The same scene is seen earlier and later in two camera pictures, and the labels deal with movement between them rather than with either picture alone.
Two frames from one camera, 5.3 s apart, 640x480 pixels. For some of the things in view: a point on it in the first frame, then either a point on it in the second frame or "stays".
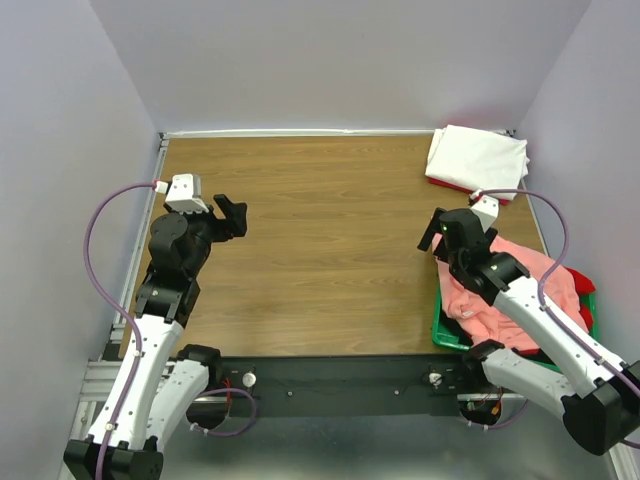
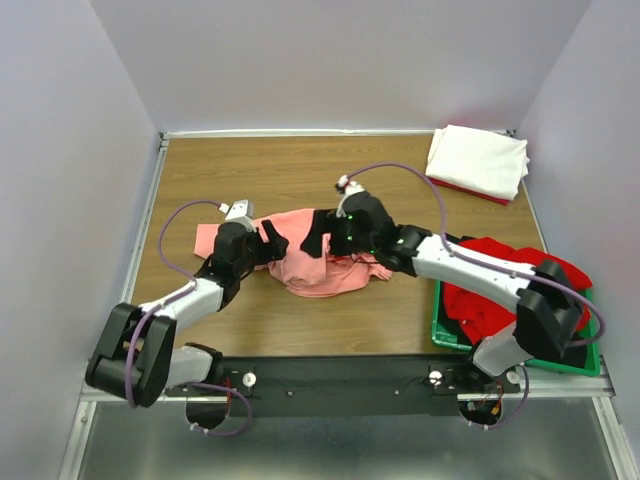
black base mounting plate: (350, 386) stays
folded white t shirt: (480, 160) stays
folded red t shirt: (472, 193) stays
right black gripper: (431, 229) to (322, 220)
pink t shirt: (480, 322) to (301, 272)
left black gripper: (234, 224) to (276, 248)
